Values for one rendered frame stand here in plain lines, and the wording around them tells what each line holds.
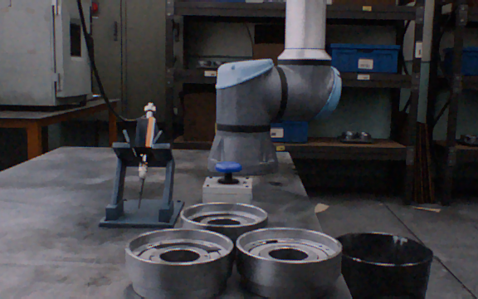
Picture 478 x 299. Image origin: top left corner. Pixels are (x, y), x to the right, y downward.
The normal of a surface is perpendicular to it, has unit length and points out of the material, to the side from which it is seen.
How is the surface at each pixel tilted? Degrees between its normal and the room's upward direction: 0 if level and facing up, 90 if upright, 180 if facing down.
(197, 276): 90
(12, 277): 0
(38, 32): 90
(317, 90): 89
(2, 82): 90
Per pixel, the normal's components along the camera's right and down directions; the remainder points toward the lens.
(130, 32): -0.02, 0.15
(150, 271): -0.39, 0.13
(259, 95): 0.33, 0.15
